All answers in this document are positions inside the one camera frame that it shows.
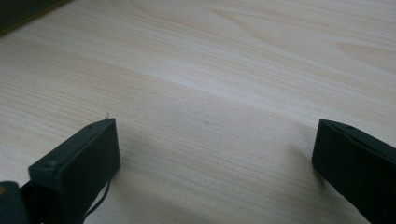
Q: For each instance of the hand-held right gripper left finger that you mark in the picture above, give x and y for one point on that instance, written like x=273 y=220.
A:
x=74 y=168

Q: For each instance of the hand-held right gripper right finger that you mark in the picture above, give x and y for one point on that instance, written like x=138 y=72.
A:
x=358 y=168

